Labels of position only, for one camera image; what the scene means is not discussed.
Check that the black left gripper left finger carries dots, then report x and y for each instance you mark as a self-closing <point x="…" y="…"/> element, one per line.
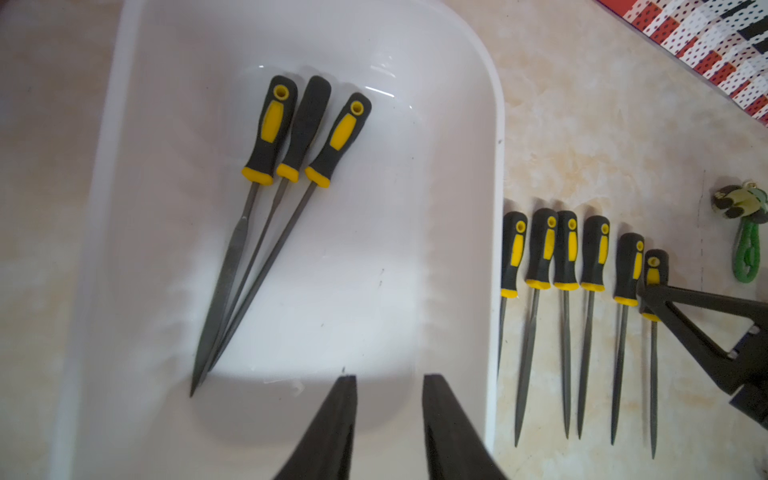
<point x="325" y="450"/>

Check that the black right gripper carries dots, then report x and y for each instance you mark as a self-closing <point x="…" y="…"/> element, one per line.
<point x="727" y="338"/>

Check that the white plastic storage box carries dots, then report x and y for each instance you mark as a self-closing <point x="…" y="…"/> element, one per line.
<point x="389" y="274"/>

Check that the green camouflage keychain toy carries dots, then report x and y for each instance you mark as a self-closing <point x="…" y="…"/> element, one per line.
<point x="747" y="203"/>

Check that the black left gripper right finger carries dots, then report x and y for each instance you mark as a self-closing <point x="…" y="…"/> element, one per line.
<point x="454" y="450"/>

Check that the black yellow file tool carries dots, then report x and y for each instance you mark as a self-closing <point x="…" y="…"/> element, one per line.
<point x="542" y="240"/>

